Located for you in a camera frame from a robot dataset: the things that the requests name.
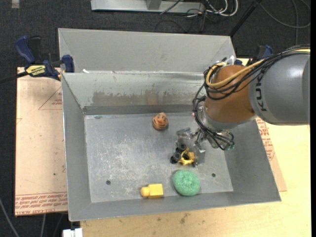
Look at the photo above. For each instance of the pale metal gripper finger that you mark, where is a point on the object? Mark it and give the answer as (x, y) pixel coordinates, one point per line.
(183, 133)
(201, 155)

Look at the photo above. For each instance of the yellow toy with black wheels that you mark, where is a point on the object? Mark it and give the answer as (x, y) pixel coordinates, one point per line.
(184, 156)

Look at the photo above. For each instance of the orange striped toy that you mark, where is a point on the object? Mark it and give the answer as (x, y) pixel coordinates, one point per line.
(160, 122)

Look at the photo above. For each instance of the green round scrubber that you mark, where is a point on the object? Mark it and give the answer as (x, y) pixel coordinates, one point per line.
(186, 183)

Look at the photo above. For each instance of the grey metal bin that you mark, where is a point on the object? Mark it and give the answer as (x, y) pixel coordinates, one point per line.
(128, 147)

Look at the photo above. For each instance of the yellow plastic block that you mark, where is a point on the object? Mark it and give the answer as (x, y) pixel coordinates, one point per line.
(153, 190)

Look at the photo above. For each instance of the brown cardboard board, red print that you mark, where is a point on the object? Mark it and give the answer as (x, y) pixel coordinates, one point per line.
(39, 137)

